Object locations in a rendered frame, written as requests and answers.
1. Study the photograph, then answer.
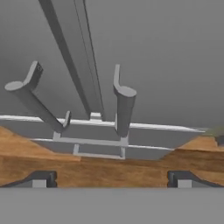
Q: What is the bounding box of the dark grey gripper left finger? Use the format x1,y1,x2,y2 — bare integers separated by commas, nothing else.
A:
0,170,58,189

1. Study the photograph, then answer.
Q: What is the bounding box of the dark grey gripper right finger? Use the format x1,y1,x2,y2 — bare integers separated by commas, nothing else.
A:
166,170,224,189

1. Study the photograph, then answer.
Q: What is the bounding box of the grey fridge door handle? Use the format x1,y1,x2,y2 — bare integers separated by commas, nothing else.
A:
3,60,73,134
112,64,137,138

